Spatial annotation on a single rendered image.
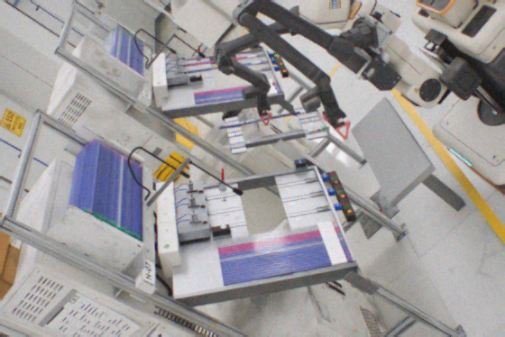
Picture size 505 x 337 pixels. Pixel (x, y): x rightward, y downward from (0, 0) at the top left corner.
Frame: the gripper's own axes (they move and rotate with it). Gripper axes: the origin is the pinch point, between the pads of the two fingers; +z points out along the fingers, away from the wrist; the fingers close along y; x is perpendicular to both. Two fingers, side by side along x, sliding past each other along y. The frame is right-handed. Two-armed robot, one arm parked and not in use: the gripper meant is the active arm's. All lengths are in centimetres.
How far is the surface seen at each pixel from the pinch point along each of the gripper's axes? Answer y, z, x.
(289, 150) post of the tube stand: 13.3, 12.2, 9.3
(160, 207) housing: 60, 1, -56
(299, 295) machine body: 87, 40, -3
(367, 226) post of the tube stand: 14, 72, 51
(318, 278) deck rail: 108, 12, 2
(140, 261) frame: 104, -8, -63
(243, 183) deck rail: 40.4, 9.1, -17.7
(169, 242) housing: 84, 1, -53
